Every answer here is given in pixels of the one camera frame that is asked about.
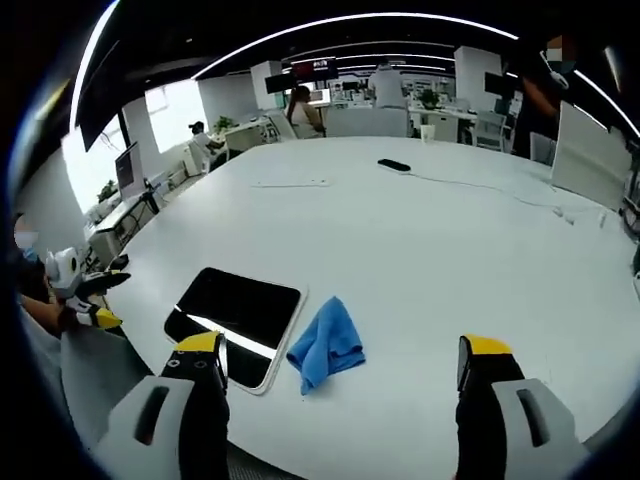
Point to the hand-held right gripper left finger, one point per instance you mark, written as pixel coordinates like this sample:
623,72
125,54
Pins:
165,400

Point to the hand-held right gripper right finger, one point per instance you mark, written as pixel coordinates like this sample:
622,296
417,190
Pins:
505,410

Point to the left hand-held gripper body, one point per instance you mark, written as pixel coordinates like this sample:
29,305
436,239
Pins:
62,275

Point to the black tablet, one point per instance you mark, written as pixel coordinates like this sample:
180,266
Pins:
235,325

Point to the blue cleaning cloth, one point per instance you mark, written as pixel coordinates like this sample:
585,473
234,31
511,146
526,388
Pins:
327,345

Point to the white side desk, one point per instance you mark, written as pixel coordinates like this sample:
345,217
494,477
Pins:
117,225

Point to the computer monitor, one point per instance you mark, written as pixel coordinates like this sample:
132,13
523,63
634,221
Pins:
131,170

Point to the potted green plant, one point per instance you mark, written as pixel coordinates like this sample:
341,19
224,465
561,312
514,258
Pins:
224,123
429,97

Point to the white flat power strip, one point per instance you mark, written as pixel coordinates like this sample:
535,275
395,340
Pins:
290,183

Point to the white upright board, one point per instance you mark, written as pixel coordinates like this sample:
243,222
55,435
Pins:
590,155

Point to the black remote-shaped device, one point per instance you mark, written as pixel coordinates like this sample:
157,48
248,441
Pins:
394,164

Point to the white paper cup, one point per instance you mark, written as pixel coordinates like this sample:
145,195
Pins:
427,133

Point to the red wall screen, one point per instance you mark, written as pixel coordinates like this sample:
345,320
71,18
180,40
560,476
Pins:
315,68

